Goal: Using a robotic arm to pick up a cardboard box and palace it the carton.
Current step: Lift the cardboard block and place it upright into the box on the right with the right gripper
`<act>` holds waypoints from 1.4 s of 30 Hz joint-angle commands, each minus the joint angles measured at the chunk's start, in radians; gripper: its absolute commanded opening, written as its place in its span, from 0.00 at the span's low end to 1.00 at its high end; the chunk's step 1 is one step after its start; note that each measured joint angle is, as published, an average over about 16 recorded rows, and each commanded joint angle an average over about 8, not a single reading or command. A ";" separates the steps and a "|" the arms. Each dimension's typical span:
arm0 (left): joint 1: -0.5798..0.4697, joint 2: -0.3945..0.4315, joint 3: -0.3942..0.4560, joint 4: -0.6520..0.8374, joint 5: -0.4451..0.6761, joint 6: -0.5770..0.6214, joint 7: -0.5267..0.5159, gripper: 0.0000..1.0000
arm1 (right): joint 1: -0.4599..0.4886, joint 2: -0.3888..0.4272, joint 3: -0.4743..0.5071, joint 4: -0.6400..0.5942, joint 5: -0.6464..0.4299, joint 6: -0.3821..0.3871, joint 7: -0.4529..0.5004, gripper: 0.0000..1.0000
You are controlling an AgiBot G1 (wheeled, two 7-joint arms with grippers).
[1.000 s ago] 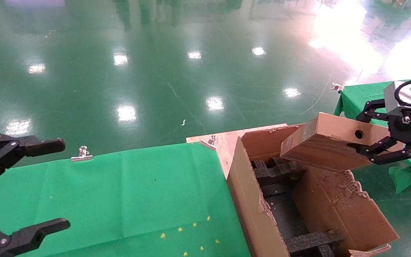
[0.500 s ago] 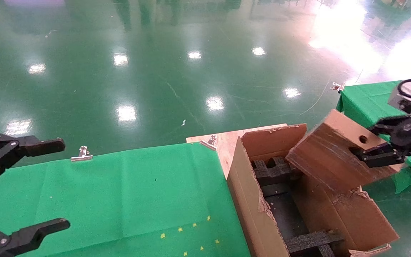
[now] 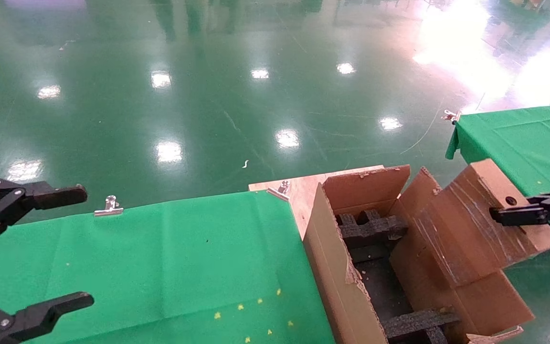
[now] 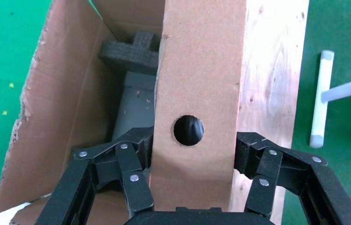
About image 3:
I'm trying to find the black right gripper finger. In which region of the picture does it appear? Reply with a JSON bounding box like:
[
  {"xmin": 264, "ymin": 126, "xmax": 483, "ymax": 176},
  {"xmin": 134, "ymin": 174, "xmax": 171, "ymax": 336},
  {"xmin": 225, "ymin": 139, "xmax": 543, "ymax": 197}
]
[{"xmin": 489, "ymin": 190, "xmax": 550, "ymax": 226}]

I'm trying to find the small brown cardboard box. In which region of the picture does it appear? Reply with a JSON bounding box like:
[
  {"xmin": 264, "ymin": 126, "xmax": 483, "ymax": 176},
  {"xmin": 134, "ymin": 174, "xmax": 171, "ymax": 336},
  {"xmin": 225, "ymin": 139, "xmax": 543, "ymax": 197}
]
[{"xmin": 415, "ymin": 159, "xmax": 550, "ymax": 288}]

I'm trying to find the large open cardboard carton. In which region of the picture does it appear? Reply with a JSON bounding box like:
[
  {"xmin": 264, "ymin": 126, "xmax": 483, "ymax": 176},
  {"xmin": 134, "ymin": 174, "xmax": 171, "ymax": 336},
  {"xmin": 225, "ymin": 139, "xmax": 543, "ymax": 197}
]
[{"xmin": 302, "ymin": 165, "xmax": 536, "ymax": 344}]

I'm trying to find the small green table cloth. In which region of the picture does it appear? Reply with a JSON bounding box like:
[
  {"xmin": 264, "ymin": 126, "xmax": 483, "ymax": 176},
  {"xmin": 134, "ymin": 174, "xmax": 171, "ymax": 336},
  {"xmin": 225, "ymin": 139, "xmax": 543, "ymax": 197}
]
[{"xmin": 445, "ymin": 103, "xmax": 550, "ymax": 225}]

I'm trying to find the large green table cloth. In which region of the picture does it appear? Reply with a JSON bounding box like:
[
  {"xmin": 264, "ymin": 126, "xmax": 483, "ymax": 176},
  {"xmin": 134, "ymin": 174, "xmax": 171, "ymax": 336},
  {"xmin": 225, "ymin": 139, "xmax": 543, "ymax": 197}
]
[{"xmin": 0, "ymin": 190, "xmax": 338, "ymax": 344}]

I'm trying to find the flat black foam liner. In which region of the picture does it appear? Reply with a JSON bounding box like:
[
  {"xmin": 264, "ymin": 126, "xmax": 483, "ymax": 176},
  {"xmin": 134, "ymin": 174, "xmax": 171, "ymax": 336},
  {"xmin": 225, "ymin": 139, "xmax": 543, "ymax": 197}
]
[{"xmin": 350, "ymin": 245, "xmax": 412, "ymax": 326}]

